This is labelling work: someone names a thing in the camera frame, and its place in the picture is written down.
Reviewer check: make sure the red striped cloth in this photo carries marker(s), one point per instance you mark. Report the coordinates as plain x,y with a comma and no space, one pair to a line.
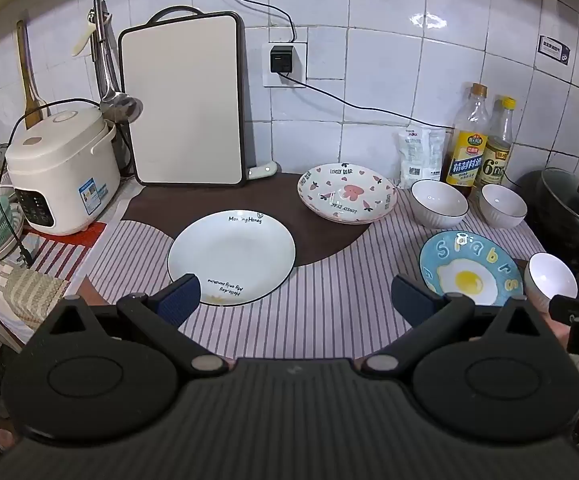
54,255

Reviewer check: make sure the purple striped cloth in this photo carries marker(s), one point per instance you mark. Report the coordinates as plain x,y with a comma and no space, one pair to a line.
329,300

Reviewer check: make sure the steel ladle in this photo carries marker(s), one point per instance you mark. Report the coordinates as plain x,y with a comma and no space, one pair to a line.
122,105

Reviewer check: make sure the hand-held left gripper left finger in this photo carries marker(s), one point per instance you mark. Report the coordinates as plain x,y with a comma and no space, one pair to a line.
184,294

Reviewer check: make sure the white rice cooker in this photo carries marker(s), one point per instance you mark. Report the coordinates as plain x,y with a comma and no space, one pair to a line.
64,170

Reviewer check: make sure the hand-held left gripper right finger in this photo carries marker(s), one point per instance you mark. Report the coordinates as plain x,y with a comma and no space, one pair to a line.
409,296

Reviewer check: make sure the pale label vinegar bottle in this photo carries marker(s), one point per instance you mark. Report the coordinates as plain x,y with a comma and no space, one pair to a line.
495,160

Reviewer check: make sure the white plate with black lettering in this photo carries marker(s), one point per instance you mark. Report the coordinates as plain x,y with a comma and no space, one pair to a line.
229,255

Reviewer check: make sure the wall sticker label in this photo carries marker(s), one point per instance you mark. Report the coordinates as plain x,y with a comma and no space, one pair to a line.
553,50

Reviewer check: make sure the white hanging utensil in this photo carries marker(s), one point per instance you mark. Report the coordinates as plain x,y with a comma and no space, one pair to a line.
81,40

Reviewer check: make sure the white wall socket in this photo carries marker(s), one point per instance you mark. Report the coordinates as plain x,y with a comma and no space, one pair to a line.
299,65

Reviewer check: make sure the yellow label cooking wine bottle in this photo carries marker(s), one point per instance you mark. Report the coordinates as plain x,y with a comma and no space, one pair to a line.
467,155

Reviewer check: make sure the glass pot lid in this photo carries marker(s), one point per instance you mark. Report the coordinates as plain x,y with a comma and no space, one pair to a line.
564,205

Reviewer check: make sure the blue fried egg plate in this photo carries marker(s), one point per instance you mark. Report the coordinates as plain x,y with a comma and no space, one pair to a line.
449,256

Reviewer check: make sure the white ribbed bowl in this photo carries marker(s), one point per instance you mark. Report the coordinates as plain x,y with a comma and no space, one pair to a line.
439,202
552,280
503,205

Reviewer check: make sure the white cutting board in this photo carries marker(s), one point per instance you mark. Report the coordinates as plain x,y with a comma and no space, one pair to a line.
184,100

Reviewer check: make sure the pink patterned plate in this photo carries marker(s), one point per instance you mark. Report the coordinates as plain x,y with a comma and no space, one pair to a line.
349,190
349,220

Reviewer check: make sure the clear salt bag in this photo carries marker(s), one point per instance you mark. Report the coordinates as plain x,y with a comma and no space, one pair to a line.
419,155

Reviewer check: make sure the brown round mat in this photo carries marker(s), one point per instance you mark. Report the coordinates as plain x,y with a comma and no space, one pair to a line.
269,195

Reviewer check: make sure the wooden spatula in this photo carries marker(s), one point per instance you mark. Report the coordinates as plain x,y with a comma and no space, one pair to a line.
30,90

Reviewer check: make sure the black charger plug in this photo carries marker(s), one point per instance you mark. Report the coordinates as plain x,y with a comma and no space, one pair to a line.
280,59

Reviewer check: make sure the beige woven cloth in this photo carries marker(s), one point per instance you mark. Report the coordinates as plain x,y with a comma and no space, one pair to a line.
34,290

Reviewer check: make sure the black cooking pot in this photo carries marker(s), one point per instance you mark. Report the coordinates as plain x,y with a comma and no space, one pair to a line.
532,200

